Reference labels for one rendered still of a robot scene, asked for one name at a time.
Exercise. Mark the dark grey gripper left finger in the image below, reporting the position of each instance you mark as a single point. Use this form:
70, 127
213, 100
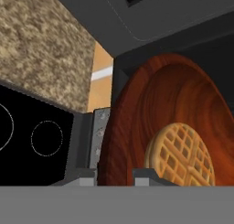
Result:
86, 175

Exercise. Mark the black hob with grey frame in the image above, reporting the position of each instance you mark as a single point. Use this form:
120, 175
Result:
30, 136

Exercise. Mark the brown wooden bowl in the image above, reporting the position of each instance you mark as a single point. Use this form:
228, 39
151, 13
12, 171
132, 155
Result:
170, 90

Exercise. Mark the golden round waffle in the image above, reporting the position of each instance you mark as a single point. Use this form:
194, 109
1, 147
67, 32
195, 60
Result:
179, 156

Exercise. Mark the orange wooden cupboard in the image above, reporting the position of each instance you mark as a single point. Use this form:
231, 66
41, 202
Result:
100, 93

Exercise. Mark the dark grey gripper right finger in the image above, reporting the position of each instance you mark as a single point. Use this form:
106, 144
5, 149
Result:
145, 175

